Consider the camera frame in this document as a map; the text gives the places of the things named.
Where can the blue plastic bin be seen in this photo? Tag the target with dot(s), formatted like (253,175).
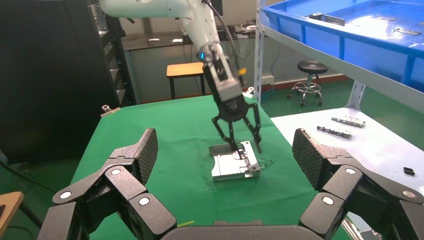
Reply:
(364,46)

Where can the white perforated shelf post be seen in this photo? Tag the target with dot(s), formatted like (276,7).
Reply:
(259,49)
(357,96)

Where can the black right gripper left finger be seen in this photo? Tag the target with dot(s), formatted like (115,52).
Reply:
(109,198)

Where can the curved-edge sheet metal bracket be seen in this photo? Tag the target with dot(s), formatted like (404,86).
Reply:
(228,165)

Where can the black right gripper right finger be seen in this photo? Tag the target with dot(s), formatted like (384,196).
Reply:
(364,195)

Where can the white wall outlet box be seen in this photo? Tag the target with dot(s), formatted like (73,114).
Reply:
(267,80)

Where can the yellow tag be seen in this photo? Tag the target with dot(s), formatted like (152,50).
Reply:
(242,71)

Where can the metal bracket with black clip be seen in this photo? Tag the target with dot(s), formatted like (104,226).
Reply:
(331,20)

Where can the black equipment rack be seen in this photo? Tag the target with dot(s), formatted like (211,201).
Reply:
(49,82)

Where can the notched metal rail part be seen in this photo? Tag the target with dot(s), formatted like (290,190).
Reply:
(334,132)
(348,122)

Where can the silver binder clip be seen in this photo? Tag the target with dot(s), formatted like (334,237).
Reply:
(111,112)
(249,90)

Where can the grey workbench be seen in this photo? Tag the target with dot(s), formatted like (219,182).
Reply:
(155,66)

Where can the small flat metal strip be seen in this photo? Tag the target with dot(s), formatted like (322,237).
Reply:
(405,31)

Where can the small white desk object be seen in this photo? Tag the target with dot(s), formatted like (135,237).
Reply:
(154,40)
(177,40)

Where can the small black plastic piece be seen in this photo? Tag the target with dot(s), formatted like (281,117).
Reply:
(409,171)

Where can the green table cloth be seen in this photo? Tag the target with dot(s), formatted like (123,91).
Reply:
(185,132)

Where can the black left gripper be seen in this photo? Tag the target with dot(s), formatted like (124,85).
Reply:
(233,109)

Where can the black round stool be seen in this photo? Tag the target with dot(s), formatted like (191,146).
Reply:
(312,66)

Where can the wooden board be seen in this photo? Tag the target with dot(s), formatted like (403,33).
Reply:
(10,205)

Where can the wooden top stool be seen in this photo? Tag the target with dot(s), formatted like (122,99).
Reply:
(185,69)

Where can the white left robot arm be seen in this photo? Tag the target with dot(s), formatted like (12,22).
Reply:
(159,8)

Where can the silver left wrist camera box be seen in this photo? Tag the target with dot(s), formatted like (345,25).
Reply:
(228,89)

